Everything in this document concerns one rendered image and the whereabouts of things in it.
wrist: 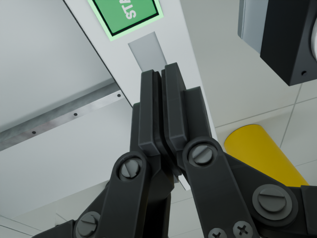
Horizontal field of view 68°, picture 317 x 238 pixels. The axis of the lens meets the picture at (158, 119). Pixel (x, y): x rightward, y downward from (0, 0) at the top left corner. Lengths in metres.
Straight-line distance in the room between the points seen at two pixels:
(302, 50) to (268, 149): 1.64
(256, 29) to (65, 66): 0.34
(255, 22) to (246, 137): 1.66
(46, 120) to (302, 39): 0.44
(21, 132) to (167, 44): 0.34
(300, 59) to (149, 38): 0.26
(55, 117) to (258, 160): 1.68
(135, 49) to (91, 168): 0.44
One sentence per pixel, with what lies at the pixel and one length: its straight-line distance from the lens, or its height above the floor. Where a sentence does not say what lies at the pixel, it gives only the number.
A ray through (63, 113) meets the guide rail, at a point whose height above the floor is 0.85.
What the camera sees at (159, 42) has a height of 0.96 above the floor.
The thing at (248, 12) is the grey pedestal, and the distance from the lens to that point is 0.46.
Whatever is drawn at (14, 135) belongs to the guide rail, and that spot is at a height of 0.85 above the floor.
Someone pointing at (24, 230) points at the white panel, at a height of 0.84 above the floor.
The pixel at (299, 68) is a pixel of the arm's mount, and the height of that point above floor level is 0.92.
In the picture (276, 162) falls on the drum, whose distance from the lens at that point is 1.96.
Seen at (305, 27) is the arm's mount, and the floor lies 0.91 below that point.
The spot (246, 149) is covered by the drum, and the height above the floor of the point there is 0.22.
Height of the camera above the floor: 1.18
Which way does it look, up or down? 43 degrees down
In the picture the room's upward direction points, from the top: 163 degrees clockwise
